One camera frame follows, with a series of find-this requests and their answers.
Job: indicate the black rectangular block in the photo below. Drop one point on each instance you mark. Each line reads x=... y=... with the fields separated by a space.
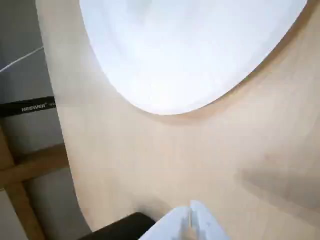
x=125 y=226

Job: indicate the light wooden frame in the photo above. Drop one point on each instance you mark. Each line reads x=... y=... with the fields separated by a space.
x=27 y=172

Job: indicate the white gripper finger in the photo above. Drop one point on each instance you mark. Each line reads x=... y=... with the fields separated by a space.
x=205 y=225
x=172 y=225

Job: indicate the white paper plate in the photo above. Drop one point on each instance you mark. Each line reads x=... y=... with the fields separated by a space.
x=187 y=55

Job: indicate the black Neewer stand leg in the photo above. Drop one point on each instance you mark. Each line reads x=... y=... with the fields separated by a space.
x=25 y=107

